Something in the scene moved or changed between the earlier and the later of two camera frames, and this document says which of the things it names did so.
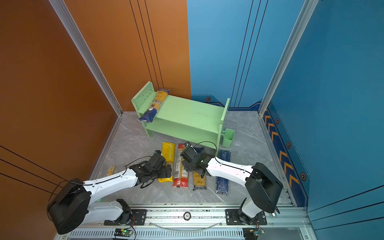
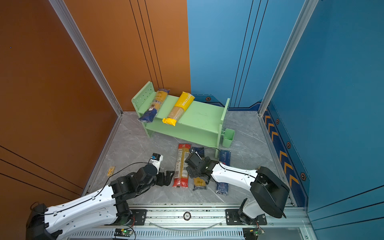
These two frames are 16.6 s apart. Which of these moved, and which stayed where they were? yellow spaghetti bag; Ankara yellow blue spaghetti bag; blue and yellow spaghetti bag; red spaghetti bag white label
Moved: yellow spaghetti bag
Stayed: Ankara yellow blue spaghetti bag; red spaghetti bag white label; blue and yellow spaghetti bag
